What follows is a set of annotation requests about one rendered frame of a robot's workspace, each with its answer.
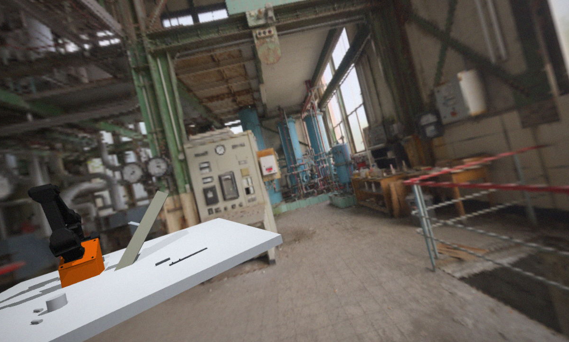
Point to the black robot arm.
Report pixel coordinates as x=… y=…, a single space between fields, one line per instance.
x=64 y=241

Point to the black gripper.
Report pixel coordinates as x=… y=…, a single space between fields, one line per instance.
x=93 y=235

